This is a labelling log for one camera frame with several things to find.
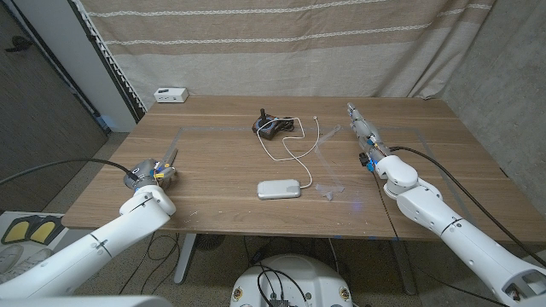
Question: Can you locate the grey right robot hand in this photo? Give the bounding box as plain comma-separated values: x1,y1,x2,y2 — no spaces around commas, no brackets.
346,101,390,161

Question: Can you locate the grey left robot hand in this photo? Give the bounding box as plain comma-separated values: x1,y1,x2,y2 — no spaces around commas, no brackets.
123,158,177,192

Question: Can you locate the clear plastic bag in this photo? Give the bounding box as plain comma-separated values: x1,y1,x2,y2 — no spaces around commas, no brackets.
313,124,346,201

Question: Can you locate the white power strip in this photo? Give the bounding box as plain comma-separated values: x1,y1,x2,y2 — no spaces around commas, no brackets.
154,87,189,104

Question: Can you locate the white table leg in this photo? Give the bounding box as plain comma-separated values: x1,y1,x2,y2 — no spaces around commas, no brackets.
390,239,418,295
173,233,197,285

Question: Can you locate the black round floor object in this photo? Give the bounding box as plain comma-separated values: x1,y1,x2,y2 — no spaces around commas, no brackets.
194,233,226,252

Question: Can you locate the silver power bank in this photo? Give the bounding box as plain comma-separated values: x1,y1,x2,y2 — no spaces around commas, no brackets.
257,178,302,200

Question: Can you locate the beige striped curtain backdrop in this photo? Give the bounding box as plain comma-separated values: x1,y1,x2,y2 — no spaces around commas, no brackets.
78,0,498,110

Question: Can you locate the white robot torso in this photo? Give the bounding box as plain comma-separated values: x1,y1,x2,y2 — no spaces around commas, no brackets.
229,254,354,307

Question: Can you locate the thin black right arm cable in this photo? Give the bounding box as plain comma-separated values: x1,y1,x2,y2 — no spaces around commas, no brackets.
369,170,508,306

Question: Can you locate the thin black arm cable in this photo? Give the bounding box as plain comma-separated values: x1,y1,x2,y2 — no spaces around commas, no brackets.
369,170,508,306
119,232,183,295

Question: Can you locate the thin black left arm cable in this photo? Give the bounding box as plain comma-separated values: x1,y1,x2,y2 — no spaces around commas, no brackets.
119,232,183,295

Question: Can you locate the white charging cable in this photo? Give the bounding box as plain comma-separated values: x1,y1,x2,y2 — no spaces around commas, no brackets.
255,115,321,189

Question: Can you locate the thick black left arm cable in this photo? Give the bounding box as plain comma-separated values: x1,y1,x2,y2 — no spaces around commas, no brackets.
0,158,140,187

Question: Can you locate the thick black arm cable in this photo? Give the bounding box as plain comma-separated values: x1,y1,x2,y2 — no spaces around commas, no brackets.
0,158,140,187
388,146,546,268

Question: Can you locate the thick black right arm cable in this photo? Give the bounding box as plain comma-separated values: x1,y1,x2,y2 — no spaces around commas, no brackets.
388,146,546,268

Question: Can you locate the black zigzag frame strip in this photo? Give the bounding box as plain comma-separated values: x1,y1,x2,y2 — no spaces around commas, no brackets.
67,0,148,123

